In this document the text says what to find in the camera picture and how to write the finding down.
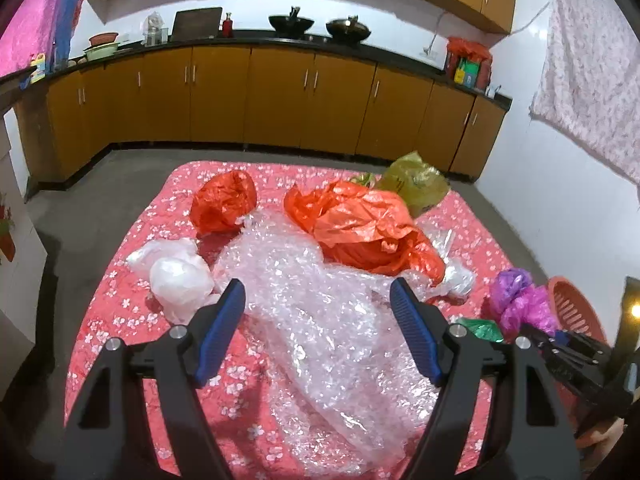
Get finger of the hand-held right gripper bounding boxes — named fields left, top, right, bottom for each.
left=522, top=324, right=608, bottom=361
left=542, top=352, right=608, bottom=396

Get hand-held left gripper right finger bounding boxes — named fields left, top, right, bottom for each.
left=390, top=277, right=583, bottom=480

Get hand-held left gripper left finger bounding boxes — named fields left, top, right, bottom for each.
left=55, top=278, right=247, bottom=480

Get red plastic basket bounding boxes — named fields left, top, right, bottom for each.
left=547, top=276, right=608, bottom=346

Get purple plastic bag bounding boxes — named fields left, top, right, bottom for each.
left=487, top=268, right=558, bottom=341

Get green plastic bag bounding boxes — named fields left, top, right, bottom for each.
left=452, top=317, right=503, bottom=345

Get white plastic bag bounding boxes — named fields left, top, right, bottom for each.
left=125, top=237, right=223, bottom=325

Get clear plastic bag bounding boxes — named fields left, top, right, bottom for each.
left=420, top=230, right=477, bottom=303

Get clear bubble wrap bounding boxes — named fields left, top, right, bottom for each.
left=212, top=210, right=451, bottom=478

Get orange plastic bag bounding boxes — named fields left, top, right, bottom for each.
left=283, top=180, right=447, bottom=286

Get red plastic bag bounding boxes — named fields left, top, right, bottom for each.
left=190, top=170, right=258, bottom=238

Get yellow-green plastic bag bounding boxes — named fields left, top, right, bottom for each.
left=350, top=151, right=451, bottom=220

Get person's right hand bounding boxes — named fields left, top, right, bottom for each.
left=574, top=417, right=628, bottom=463

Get red floral blanket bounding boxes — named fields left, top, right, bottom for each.
left=64, top=160, right=551, bottom=480

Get brown lower kitchen cabinets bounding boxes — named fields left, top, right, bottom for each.
left=17, top=45, right=508, bottom=196

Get green box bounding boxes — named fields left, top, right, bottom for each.
left=454, top=57, right=481, bottom=86

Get pink floral hanging cloth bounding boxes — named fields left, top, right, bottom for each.
left=530, top=0, right=640, bottom=183

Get black kitchen countertop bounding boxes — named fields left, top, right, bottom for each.
left=0, top=30, right=513, bottom=111

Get red bag on counter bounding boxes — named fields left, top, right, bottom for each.
left=445, top=36, right=493, bottom=91

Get green basin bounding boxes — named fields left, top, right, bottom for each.
left=82, top=42, right=121, bottom=62

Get dark cutting board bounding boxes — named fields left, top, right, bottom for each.
left=171, top=7, right=223, bottom=42

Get glass jar with plastic bag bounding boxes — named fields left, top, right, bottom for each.
left=142, top=11, right=168, bottom=47

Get black wok with lid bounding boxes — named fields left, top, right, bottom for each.
left=326, top=16, right=372, bottom=43

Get black wok with utensils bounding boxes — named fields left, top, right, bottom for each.
left=268, top=6, right=316, bottom=37

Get blue hanging cloth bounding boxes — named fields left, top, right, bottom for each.
left=52, top=0, right=86, bottom=68

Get bright pink hanging cloth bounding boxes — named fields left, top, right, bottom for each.
left=0, top=0, right=71, bottom=78

